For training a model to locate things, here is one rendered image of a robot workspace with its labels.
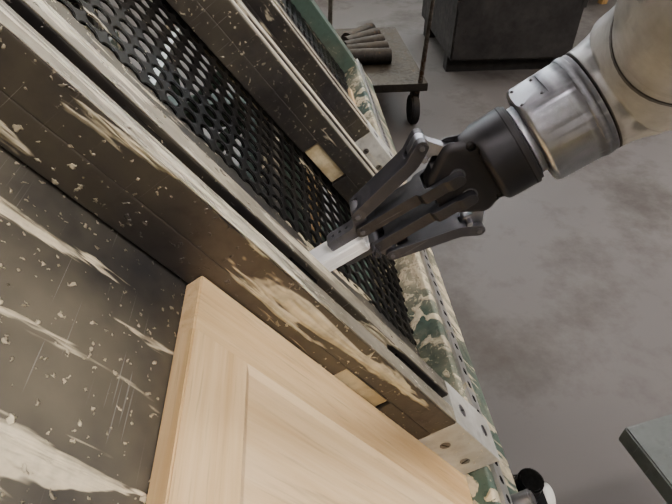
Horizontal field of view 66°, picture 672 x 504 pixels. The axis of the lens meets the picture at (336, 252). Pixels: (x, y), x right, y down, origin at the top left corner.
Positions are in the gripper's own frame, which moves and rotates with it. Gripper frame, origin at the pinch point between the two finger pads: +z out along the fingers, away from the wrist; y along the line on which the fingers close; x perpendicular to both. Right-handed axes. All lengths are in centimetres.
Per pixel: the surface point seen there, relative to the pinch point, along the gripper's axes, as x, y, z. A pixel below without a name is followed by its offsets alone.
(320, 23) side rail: -137, -20, 8
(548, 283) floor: -114, -162, -10
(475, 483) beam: 9.1, -38.0, 5.3
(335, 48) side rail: -137, -30, 9
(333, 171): -39.7, -14.5, 7.1
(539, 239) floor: -145, -167, -16
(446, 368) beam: -9.1, -38.1, 4.8
